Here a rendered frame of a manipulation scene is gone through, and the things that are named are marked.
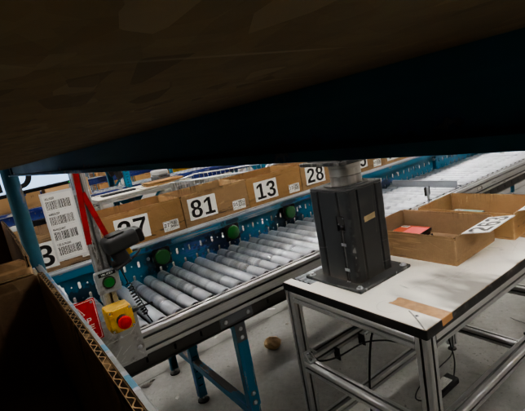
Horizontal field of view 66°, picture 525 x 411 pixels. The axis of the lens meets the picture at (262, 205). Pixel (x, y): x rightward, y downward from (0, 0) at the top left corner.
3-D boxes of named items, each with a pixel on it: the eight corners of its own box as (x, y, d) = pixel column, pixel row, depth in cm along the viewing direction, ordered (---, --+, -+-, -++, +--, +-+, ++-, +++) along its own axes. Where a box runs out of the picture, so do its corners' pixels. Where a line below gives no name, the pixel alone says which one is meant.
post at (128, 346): (111, 373, 125) (27, 77, 108) (106, 368, 129) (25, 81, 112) (147, 355, 131) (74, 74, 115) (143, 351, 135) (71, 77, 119)
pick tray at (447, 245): (457, 267, 135) (455, 238, 133) (364, 251, 165) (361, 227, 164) (496, 240, 151) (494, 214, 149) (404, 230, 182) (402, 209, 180)
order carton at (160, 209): (108, 255, 182) (99, 218, 178) (92, 246, 206) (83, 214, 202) (187, 229, 203) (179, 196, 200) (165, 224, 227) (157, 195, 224)
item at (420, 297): (427, 342, 102) (425, 330, 102) (284, 289, 150) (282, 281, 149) (577, 227, 157) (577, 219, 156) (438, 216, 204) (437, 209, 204)
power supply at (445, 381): (441, 399, 180) (441, 393, 180) (429, 394, 185) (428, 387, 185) (460, 383, 188) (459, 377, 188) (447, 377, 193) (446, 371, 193)
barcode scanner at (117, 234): (152, 254, 125) (140, 223, 122) (116, 273, 119) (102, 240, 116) (145, 251, 130) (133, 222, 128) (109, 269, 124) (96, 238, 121)
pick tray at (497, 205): (514, 240, 148) (513, 214, 146) (419, 230, 178) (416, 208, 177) (544, 218, 164) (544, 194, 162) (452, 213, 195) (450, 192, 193)
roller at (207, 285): (224, 304, 152) (222, 291, 151) (169, 276, 194) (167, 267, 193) (236, 298, 154) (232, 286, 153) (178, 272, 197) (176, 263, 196)
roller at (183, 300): (193, 318, 145) (190, 305, 144) (143, 286, 187) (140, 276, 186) (205, 312, 147) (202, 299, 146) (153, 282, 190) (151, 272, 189)
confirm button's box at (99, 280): (100, 297, 120) (94, 275, 118) (98, 294, 122) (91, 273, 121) (123, 288, 123) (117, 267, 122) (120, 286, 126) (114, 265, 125)
